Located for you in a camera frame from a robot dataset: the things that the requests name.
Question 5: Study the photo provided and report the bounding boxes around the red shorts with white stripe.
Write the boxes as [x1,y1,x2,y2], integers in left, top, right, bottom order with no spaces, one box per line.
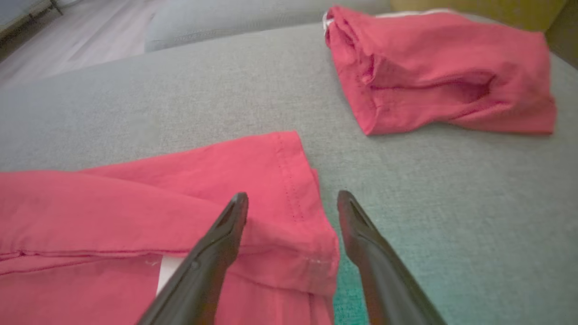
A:
[322,5,557,136]

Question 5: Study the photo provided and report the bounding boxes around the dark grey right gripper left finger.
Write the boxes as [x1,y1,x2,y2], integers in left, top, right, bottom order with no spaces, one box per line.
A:
[135,192,250,325]

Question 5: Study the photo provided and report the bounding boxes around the red shirt with white trim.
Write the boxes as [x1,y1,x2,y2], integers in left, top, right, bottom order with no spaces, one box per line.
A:
[0,131,340,325]

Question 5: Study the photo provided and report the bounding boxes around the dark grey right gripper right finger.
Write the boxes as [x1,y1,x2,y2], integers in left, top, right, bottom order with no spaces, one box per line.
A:
[336,190,447,325]

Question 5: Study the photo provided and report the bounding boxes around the yellow cushion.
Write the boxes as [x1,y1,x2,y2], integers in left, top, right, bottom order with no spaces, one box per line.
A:
[391,0,567,33]

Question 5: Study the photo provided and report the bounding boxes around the grey fabric sofa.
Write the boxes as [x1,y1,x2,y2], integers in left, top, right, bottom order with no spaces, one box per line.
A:
[0,14,578,325]

